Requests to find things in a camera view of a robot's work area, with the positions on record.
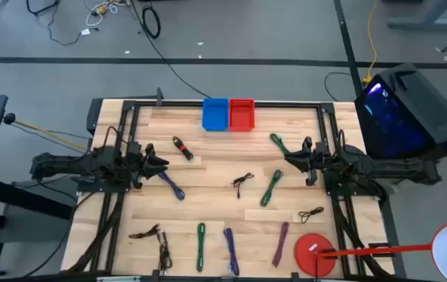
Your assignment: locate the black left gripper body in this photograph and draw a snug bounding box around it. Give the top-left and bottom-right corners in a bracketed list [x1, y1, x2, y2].
[123, 155, 149, 184]

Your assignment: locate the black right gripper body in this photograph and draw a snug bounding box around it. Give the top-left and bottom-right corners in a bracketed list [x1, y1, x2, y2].
[311, 154, 333, 176]

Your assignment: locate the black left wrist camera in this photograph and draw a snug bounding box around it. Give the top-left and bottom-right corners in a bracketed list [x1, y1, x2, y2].
[127, 140, 143, 157]

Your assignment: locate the red plastic bin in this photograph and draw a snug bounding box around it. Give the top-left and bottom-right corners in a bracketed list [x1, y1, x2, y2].
[228, 98, 256, 132]

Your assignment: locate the thin black USB cable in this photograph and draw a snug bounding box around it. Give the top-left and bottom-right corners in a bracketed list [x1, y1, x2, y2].
[298, 206, 325, 225]
[231, 172, 256, 200]

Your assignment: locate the green braided USB cable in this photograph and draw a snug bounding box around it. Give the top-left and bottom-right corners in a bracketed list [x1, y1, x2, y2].
[195, 222, 206, 273]
[269, 132, 292, 157]
[260, 168, 284, 208]

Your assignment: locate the black aluminium rig frame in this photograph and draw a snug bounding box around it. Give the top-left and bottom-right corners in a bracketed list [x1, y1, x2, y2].
[89, 97, 397, 282]

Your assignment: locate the black computer tower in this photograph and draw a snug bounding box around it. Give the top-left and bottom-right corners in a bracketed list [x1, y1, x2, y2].
[354, 62, 447, 161]

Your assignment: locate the white cable bundle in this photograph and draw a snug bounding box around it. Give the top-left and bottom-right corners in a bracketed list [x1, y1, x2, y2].
[81, 0, 130, 37]

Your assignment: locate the grey desk leg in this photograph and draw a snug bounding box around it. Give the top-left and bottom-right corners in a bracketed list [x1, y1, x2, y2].
[382, 0, 447, 31]

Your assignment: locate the blue plastic bin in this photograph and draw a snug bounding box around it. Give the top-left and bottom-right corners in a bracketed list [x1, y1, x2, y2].
[202, 97, 231, 132]

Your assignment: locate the red lamp stand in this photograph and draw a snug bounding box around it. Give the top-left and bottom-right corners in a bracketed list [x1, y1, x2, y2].
[293, 218, 447, 282]

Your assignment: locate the purple braided USB cable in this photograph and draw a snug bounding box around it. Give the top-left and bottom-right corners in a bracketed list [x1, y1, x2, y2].
[271, 221, 290, 269]

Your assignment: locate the yellow rod with black knob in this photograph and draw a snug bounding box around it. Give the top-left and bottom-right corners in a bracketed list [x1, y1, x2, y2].
[2, 112, 89, 152]

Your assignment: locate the blue braided USB cable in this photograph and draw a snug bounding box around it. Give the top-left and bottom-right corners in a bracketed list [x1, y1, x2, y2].
[223, 227, 241, 277]
[158, 171, 186, 201]

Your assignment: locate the black cable with red band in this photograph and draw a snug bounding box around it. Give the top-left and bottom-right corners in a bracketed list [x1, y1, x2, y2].
[172, 136, 194, 161]

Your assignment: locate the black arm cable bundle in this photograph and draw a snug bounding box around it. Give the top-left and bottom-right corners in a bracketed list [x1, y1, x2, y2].
[331, 193, 385, 280]
[64, 190, 127, 275]

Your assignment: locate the yellow floor cable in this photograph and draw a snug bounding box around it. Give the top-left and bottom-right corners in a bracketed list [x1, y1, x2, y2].
[362, 0, 381, 85]

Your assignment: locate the black cable coil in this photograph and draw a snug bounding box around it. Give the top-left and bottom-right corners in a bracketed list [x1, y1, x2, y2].
[141, 4, 162, 39]

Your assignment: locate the long black floor cable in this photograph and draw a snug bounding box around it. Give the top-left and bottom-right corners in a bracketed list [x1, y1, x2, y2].
[129, 0, 212, 99]

